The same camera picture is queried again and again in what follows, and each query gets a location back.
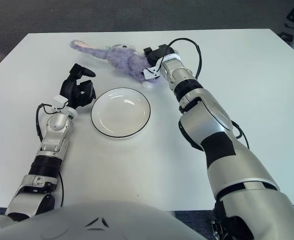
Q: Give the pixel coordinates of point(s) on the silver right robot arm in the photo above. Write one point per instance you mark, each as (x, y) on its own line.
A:
(212, 120)

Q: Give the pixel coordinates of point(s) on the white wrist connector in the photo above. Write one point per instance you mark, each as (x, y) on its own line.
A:
(149, 73)
(60, 100)

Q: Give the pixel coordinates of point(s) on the white left wrist connector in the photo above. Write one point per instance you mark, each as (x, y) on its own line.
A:
(60, 100)

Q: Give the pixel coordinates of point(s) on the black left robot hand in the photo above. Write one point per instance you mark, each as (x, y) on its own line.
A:
(69, 90)

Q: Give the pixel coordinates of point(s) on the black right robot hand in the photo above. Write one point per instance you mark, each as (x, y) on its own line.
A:
(157, 53)

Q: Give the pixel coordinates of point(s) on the white table leg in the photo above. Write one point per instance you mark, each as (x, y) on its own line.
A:
(172, 213)

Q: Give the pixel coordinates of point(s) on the white right wrist connector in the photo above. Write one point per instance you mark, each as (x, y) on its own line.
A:
(149, 73)

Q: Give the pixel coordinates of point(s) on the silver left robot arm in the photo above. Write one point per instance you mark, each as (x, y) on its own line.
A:
(54, 140)

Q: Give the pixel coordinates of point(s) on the grey robot torso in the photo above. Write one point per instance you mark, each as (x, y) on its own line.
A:
(99, 225)

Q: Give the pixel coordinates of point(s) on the white plate with black rim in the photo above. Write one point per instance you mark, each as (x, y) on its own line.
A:
(119, 112)

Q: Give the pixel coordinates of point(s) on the purple plush bunny doll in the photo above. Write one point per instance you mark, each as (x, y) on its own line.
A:
(127, 60)

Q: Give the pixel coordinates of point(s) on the black office chair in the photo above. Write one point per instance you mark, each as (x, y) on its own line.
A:
(293, 16)

